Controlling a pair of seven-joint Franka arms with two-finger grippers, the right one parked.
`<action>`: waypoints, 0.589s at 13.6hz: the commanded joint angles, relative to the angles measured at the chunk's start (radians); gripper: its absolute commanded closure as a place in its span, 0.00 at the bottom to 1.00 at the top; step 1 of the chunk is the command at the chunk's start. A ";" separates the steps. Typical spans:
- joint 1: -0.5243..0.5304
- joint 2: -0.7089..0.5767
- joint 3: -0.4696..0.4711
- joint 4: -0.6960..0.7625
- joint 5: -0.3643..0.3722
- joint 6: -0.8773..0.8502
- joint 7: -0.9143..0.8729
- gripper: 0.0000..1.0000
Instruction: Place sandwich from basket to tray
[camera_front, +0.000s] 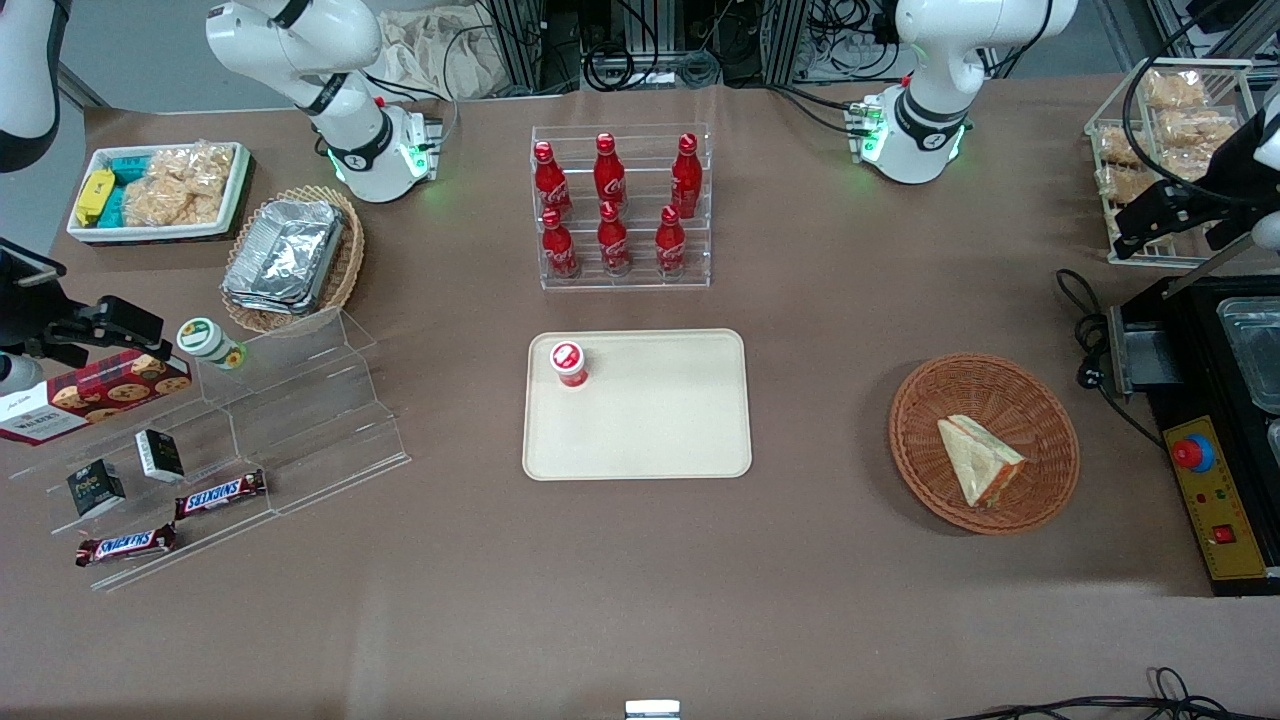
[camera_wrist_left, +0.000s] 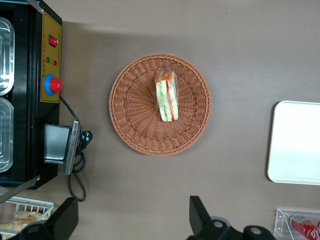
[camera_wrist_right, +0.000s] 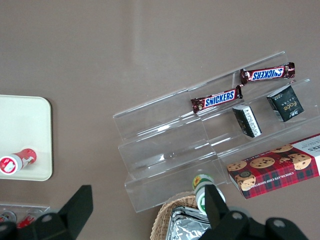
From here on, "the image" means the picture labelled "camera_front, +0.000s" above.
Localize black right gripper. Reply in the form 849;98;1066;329
0;242;164;366

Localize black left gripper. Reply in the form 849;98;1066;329
1113;108;1280;261

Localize triangle sandwich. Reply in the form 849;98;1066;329
937;414;1027;508

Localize oval tan wicker basket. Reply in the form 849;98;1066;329
221;185;366;335

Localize round brown wicker basket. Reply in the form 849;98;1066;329
889;353;1081;535

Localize cream plastic serving tray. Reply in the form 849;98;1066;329
522;329;753;481

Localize clear bag of crackers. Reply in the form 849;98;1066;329
1098;125;1144;167
122;146;234;228
1142;70;1210;111
1098;165;1161;205
1155;108;1241;152

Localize red tartan cookie box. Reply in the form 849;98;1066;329
0;349;192;447

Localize green-lidded white drink bottle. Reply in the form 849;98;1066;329
177;318;247;371

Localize white rectangular dish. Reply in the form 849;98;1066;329
66;142;252;245

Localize black tabletop machine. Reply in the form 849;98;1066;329
1105;240;1280;599

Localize yellow snack packet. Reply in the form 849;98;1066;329
75;168;117;228

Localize small black carton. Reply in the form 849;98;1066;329
67;459;127;519
135;429;186;484

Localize clear acrylic snack rack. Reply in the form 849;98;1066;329
1084;57;1257;268

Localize steel pan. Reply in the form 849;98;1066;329
1215;297;1280;417

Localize stack of foil trays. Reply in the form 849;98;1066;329
222;198;346;316

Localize Snickers chocolate bar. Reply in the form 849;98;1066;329
75;523;179;568
175;469;268;521

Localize clear acrylic stepped stand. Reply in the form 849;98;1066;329
10;305;413;593

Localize yellow machine control panel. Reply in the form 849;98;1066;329
1162;415;1272;582

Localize beige cloth bag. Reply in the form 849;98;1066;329
372;8;503;101

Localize red cola bottle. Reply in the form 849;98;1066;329
670;133;703;219
594;133;627;209
597;201;632;277
533;141;573;219
655;205;688;279
541;208;581;280

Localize red yogurt cup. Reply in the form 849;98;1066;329
549;341;589;389

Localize clear acrylic bottle rack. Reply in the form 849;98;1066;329
530;124;712;292

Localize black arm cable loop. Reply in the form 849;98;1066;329
1121;0;1280;207

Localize black machine power cable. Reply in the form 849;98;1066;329
1056;268;1167;448

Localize black arm base cables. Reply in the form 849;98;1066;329
765;82;863;136
362;68;463;141

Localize aluminium frame post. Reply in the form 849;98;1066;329
488;0;547;93
762;0;811;83

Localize black floor cables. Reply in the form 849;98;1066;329
945;667;1280;720

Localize black cable bundle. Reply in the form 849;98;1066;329
582;0;723;93

